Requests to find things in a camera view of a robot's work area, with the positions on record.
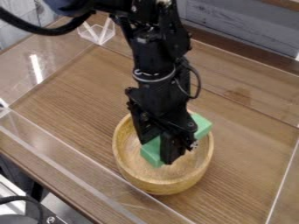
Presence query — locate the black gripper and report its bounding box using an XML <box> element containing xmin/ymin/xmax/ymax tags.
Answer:
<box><xmin>125</xmin><ymin>60</ymin><xmax>201</xmax><ymax>165</ymax></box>

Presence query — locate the green foam block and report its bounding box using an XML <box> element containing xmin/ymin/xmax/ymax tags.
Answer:
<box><xmin>140</xmin><ymin>113</ymin><xmax>212</xmax><ymax>168</ymax></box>

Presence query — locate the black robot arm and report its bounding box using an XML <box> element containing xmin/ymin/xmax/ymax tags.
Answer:
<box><xmin>43</xmin><ymin>0</ymin><xmax>201</xmax><ymax>165</ymax></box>

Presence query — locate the brown wooden bowl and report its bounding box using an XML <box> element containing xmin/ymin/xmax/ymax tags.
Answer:
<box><xmin>112</xmin><ymin>114</ymin><xmax>213</xmax><ymax>195</ymax></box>

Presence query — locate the black metal bracket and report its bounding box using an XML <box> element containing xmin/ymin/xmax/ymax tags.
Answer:
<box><xmin>23</xmin><ymin>195</ymin><xmax>68</xmax><ymax>224</ymax></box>

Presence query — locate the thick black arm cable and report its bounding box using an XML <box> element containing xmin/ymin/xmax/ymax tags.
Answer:
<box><xmin>0</xmin><ymin>6</ymin><xmax>96</xmax><ymax>37</ymax></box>

